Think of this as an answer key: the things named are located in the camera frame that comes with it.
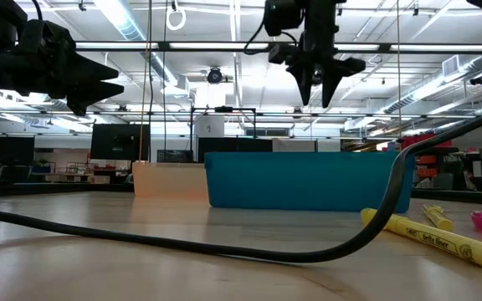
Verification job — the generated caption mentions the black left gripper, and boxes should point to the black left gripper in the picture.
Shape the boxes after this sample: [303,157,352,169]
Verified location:
[14,18,126,117]

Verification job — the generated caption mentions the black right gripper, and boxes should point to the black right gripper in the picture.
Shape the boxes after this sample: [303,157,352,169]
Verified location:
[267,0,367,110]

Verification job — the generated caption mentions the blue plastic tray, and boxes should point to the blue plastic tray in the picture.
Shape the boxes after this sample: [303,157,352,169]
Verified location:
[203,150,416,214]

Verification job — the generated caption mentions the yellow brite liner highlighter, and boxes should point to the yellow brite liner highlighter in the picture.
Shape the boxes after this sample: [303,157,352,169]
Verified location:
[359,207,482,278]
[421,203,456,232]

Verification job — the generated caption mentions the white partition panel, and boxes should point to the white partition panel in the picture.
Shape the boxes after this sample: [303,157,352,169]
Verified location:
[272,138,342,154]

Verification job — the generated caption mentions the black monitor screen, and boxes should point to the black monitor screen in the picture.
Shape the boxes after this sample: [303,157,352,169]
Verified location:
[90,123,151,163]

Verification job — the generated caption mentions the black partition panel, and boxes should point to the black partition panel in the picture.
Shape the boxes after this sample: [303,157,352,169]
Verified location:
[197,137,274,165]

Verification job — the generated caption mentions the overhead light bar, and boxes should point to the overhead light bar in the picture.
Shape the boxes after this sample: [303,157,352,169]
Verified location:
[73,40,482,55]

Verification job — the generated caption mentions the small dark board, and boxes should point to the small dark board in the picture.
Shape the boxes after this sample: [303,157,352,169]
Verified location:
[156,149,194,164]

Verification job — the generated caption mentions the orange plastic tray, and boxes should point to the orange plastic tray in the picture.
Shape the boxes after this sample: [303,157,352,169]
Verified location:
[131,161,209,200]

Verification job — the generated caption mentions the red storage bins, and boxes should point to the red storage bins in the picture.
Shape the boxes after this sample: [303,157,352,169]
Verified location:
[399,133,454,151]

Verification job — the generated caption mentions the orange storage bins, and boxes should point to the orange storage bins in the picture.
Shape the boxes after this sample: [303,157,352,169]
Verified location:
[416,155,438,179]

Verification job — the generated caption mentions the yellow hanging cord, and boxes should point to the yellow hanging cord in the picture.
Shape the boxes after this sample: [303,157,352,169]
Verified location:
[138,0,154,163]

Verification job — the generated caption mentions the silver ventilation duct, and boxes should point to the silver ventilation duct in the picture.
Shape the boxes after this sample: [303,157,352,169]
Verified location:
[93,0,190,95]
[382,54,482,115]

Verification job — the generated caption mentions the black hanging cord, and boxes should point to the black hanging cord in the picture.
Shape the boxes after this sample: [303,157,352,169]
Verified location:
[162,0,169,152]

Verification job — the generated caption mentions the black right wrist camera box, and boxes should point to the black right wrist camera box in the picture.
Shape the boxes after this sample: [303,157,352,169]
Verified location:
[263,0,305,38]

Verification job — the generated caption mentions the thin hanging cord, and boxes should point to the thin hanging cord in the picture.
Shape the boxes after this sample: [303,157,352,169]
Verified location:
[395,0,403,140]

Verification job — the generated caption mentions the white hanging ring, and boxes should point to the white hanging ring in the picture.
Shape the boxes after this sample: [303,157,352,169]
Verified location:
[165,7,188,33]

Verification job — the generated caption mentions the black ceiling dome camera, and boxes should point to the black ceiling dome camera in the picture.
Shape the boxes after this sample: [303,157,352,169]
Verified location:
[206,66,224,85]

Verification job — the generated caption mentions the black gantry frame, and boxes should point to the black gantry frame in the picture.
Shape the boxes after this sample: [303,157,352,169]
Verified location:
[189,105,259,154]

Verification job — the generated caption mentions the black cable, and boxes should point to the black cable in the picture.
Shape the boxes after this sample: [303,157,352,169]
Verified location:
[0,103,482,265]

